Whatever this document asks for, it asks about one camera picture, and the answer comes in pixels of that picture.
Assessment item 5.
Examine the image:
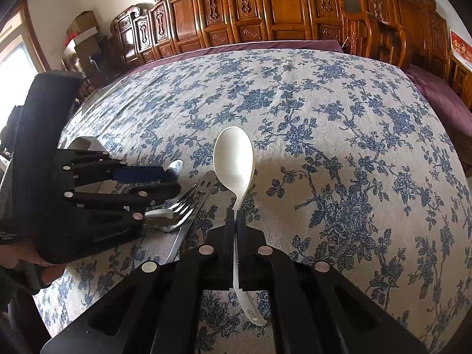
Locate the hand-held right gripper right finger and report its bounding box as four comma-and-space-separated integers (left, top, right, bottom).
236, 211, 430, 354

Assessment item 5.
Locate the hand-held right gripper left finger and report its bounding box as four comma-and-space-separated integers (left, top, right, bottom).
40, 208, 237, 354

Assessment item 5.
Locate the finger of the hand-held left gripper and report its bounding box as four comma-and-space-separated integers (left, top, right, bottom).
63, 181, 182, 225
55, 149, 174, 186

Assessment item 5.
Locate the metal fork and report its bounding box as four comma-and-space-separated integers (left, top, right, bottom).
144, 186, 200, 230

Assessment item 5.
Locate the metal spoon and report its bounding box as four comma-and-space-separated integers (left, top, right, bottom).
164, 159, 184, 182

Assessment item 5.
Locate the rectangular metal tin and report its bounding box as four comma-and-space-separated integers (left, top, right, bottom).
72, 136, 111, 155

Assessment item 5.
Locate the large white plastic spoon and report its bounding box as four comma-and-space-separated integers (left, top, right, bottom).
213, 126, 273, 327

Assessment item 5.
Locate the person's left hand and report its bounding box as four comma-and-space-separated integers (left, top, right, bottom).
0, 241, 65, 296

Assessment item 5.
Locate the flat metal utensil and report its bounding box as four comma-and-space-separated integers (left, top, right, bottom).
168, 171, 218, 264

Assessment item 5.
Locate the white cardboard box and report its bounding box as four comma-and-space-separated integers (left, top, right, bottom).
64, 27, 101, 45

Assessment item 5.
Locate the brown cardboard box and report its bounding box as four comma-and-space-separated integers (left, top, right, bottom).
66, 10, 99, 36

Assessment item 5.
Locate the blue floral tablecloth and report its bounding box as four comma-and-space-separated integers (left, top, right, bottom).
33, 48, 472, 354

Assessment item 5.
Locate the carved wooden sofa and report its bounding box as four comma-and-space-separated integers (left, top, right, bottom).
111, 0, 373, 69

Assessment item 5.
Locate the purple sofa cushion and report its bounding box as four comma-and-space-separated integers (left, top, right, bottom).
129, 39, 345, 71

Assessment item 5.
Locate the purple armchair cushion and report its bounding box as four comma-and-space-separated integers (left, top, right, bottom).
406, 64, 472, 144

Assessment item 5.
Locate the red card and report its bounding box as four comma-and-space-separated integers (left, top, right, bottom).
450, 29, 472, 71

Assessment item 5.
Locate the carved wooden armchair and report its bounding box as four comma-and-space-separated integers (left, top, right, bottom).
343, 0, 472, 100

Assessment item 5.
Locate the wooden door frame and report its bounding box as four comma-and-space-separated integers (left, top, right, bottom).
0, 0, 52, 75

